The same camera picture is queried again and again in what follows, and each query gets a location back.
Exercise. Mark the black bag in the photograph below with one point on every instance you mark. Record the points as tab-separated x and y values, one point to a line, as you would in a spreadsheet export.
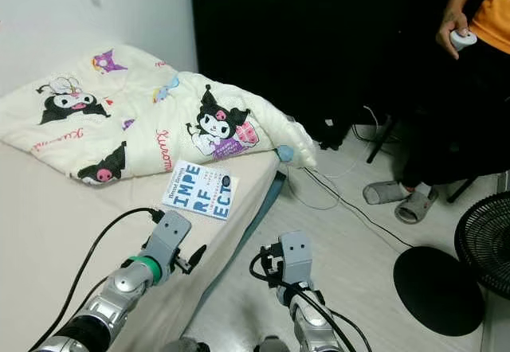
335	133

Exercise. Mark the person right hand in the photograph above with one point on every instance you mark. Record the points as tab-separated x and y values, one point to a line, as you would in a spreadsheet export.
446	32

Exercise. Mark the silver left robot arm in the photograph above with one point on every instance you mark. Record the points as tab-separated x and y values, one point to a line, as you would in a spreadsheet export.
119	292

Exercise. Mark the grey slipper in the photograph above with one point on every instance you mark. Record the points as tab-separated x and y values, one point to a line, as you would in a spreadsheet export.
384	193
417	207

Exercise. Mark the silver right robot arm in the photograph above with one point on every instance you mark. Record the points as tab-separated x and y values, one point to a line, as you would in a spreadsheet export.
311	324

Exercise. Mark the silver left robot leg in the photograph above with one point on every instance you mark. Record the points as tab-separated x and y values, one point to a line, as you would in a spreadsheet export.
183	346

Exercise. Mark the silver robot leg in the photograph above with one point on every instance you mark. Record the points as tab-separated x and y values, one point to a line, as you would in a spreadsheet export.
272	345
183	346

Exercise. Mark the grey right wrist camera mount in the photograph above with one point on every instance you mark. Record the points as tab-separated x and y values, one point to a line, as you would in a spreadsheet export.
295	256

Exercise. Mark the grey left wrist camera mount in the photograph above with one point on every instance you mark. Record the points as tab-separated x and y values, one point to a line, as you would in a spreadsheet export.
167	236

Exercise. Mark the white handheld controller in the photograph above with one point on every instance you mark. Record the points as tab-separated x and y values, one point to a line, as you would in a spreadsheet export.
465	40

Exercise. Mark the white blue lettered book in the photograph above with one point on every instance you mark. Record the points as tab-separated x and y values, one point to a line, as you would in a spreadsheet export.
199	193

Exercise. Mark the black standing fan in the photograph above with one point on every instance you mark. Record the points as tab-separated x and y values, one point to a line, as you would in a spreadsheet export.
438	288

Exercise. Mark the silver right robot leg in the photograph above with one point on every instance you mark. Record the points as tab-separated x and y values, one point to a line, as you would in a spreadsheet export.
272	345

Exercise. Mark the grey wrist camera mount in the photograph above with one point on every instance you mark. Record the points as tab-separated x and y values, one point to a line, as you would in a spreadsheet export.
167	236
295	256

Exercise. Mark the cream Kuromi print blanket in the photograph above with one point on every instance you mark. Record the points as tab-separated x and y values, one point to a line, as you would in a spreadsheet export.
135	121

